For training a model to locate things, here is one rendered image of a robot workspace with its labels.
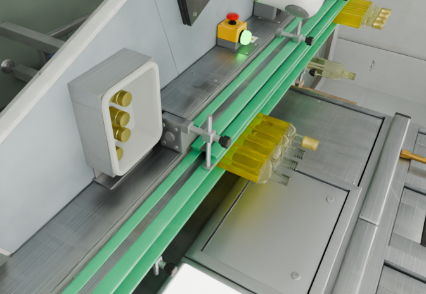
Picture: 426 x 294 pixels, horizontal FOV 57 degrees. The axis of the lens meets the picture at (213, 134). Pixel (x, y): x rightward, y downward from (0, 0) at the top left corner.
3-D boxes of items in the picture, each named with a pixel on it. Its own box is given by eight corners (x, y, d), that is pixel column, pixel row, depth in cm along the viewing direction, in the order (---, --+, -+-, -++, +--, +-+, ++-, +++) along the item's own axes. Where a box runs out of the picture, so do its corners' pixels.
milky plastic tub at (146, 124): (87, 166, 90) (118, 181, 87) (67, 83, 76) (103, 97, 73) (135, 125, 102) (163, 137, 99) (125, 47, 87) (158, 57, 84)
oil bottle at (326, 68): (292, 68, 175) (351, 85, 165) (293, 57, 171) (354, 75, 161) (296, 61, 178) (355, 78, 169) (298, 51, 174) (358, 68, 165)
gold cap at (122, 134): (104, 127, 88) (120, 134, 86) (115, 118, 90) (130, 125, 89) (106, 139, 90) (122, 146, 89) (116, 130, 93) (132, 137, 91)
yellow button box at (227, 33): (215, 44, 128) (235, 51, 125) (215, 23, 123) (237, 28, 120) (225, 36, 132) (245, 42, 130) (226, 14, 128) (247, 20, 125)
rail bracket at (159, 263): (124, 264, 96) (170, 291, 92) (121, 248, 92) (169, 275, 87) (135, 252, 99) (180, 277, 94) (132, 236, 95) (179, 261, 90)
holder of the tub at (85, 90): (90, 181, 94) (116, 194, 91) (66, 83, 76) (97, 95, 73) (135, 140, 105) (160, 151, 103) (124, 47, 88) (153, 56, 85)
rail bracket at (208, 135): (181, 161, 103) (224, 179, 98) (180, 108, 92) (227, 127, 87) (187, 154, 105) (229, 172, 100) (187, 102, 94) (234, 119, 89)
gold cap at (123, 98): (104, 90, 84) (121, 97, 82) (115, 82, 86) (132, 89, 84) (106, 104, 86) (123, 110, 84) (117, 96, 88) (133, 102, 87)
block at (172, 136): (158, 146, 104) (180, 156, 101) (156, 118, 98) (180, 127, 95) (166, 139, 106) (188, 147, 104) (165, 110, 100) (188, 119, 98)
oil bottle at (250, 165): (198, 159, 114) (266, 188, 106) (198, 144, 110) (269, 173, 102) (208, 148, 118) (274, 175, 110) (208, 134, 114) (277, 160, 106)
